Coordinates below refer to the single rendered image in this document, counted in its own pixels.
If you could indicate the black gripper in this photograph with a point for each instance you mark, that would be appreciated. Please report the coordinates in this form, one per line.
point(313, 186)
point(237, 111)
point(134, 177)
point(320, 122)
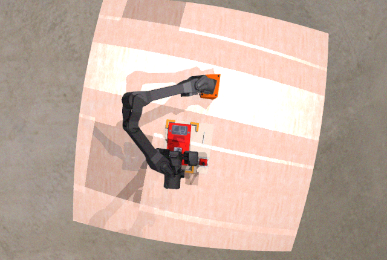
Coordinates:
point(189, 157)

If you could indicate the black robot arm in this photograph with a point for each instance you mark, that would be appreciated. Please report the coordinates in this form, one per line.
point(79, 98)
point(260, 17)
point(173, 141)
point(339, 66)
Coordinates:
point(133, 103)

